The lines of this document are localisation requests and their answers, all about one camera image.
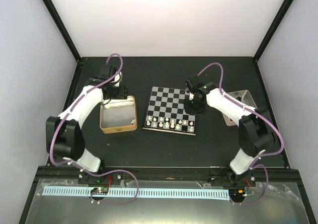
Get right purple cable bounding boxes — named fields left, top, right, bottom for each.
left=197, top=62, right=284, bottom=165

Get left black frame post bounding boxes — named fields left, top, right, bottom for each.
left=42, top=0, right=81, bottom=62

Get black frame post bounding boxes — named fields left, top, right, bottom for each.
left=42, top=0, right=81, bottom=62
left=253, top=0, right=294, bottom=62

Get light blue slotted cable duct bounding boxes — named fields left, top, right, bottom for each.
left=42, top=186, right=230, bottom=201

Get gold tin tray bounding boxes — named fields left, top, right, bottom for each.
left=100, top=96, right=138, bottom=134

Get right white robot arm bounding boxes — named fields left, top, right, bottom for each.
left=184, top=75, right=278, bottom=186

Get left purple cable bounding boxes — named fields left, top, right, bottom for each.
left=49, top=53, right=139, bottom=205

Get circuit board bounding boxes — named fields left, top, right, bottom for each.
left=229, top=189, right=254, bottom=197
left=90, top=187, right=108, bottom=195

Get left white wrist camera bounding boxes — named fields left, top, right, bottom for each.
left=111, top=72, right=122, bottom=87

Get right circuit board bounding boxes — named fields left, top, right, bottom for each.
left=229, top=189, right=254, bottom=197

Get pink mesh tray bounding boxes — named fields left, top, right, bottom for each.
left=222, top=90, right=258, bottom=127

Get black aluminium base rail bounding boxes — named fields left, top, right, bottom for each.
left=34, top=166, right=303, bottom=187

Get black and white chessboard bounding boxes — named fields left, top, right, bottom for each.
left=143, top=86, right=196, bottom=136

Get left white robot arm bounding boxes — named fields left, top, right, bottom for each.
left=46, top=65, right=127, bottom=184

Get right black frame post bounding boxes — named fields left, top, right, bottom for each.
left=253, top=0, right=294, bottom=62

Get purple cable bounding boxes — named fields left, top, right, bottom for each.
left=49, top=53, right=139, bottom=205
left=197, top=62, right=284, bottom=165

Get left circuit board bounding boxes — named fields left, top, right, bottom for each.
left=90, top=187, right=108, bottom=195

